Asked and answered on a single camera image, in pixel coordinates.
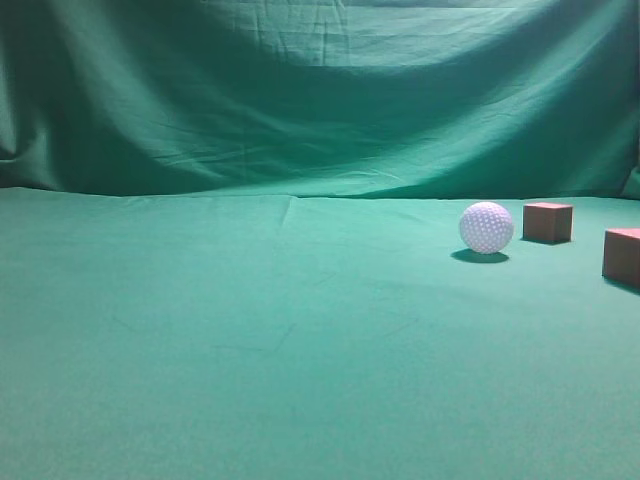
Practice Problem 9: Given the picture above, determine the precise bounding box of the white dimpled golf ball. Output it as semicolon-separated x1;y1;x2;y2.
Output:
459;201;514;254

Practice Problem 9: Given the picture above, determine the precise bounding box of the brown cube block at edge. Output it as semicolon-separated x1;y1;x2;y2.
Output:
602;228;639;289

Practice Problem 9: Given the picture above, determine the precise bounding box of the green cloth backdrop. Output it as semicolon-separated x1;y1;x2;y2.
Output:
1;1;639;479

